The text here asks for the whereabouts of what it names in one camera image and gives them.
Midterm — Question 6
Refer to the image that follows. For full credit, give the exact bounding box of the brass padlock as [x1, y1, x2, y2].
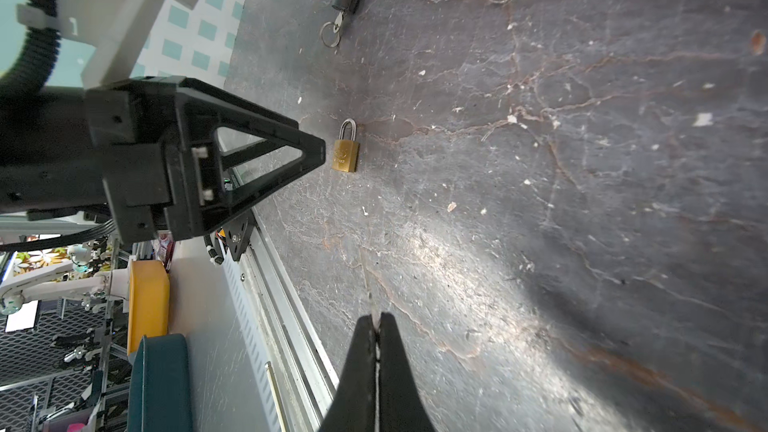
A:
[332, 119, 360, 173]

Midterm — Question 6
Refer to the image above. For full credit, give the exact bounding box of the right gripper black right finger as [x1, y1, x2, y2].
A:
[378, 313, 435, 432]

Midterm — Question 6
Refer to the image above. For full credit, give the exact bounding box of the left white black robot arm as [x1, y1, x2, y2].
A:
[1, 0, 326, 244]

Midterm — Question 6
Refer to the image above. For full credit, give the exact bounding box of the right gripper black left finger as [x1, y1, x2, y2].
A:
[319, 315, 377, 432]

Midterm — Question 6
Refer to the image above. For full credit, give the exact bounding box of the dark teal object outside cell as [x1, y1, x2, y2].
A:
[126, 334, 194, 432]

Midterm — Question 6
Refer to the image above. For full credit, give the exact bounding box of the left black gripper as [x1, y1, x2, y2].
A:
[84, 76, 326, 243]

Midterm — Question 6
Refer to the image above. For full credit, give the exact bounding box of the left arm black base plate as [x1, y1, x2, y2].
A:
[222, 211, 256, 262]

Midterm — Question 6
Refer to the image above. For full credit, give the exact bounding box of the yellow object outside cell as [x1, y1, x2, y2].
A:
[126, 260, 170, 355]

